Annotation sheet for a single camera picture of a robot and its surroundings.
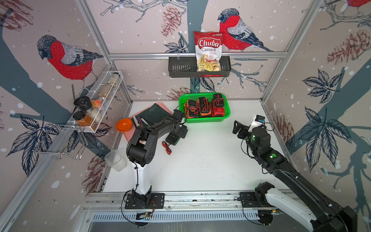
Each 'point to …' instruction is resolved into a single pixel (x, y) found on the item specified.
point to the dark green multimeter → (171, 138)
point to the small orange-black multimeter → (191, 108)
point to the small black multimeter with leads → (218, 100)
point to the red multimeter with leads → (218, 109)
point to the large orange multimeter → (206, 113)
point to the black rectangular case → (204, 105)
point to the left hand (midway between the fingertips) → (180, 128)
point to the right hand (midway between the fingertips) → (240, 122)
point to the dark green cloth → (152, 114)
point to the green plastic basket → (183, 97)
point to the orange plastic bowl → (124, 124)
